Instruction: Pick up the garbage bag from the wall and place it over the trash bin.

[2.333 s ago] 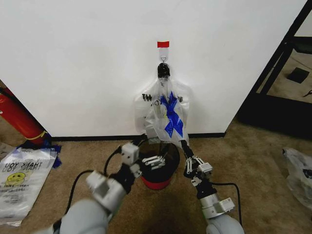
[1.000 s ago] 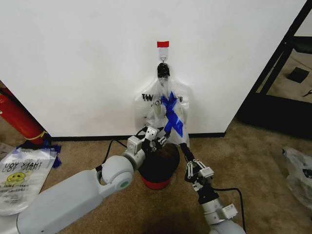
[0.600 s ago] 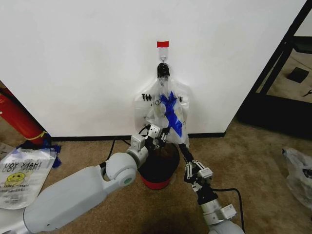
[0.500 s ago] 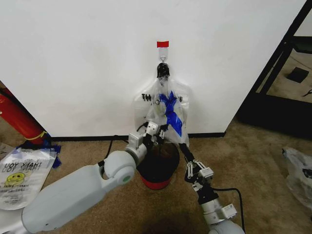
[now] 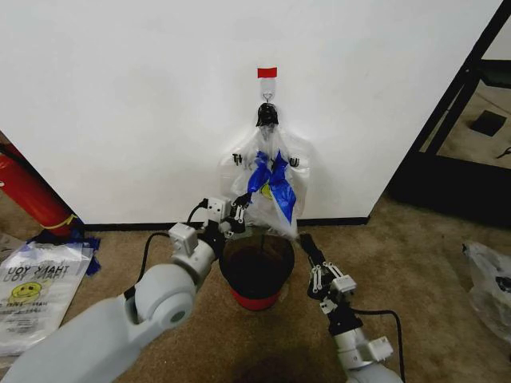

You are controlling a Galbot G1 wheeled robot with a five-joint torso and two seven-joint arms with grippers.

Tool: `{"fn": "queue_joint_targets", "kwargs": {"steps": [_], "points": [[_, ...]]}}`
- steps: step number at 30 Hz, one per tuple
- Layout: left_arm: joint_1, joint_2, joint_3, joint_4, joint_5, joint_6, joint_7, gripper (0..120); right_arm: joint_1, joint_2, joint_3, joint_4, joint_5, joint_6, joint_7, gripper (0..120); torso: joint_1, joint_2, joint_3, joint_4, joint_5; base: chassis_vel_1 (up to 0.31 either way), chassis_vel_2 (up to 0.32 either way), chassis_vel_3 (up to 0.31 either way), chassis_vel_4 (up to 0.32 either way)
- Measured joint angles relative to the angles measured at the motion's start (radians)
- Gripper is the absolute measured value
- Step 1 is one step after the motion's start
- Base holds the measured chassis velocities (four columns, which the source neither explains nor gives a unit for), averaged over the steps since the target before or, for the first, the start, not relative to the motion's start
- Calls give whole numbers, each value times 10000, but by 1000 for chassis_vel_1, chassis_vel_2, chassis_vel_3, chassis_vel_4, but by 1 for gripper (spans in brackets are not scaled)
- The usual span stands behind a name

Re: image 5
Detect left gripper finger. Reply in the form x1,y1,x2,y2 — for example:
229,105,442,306
221,216,247,240
229,192,255,224

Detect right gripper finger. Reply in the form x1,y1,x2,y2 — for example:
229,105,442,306
299,232,323,297
309,235,347,285

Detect clear garbage bag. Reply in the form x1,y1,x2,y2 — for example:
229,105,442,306
216,121,317,241

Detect red trash bin, black liner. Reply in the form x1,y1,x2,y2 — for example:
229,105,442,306
218,234,297,313

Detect crumpled clear plastic bag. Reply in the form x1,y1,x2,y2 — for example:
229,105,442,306
461,240,511,345

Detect clear smiley thank-you bag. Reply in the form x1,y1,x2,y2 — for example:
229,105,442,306
0,238,95,357

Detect black baseboard strip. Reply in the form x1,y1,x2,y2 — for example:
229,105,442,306
81,216,371,233

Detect black binder clip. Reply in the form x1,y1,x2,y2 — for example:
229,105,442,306
255,102,280,129

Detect red fire extinguisher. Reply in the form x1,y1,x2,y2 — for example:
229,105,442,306
0,130,83,237

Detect black foam block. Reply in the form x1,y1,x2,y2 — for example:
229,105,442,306
468,110,505,139

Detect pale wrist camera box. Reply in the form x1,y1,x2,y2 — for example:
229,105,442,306
204,196,232,221
331,274,358,293

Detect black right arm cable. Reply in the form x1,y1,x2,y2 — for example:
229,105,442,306
350,308,407,383

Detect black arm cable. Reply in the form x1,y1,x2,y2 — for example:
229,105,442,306
124,198,210,301
350,308,407,383

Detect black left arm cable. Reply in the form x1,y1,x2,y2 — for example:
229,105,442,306
124,198,210,301

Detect black metal frame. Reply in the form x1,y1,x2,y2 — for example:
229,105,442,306
386,0,511,229

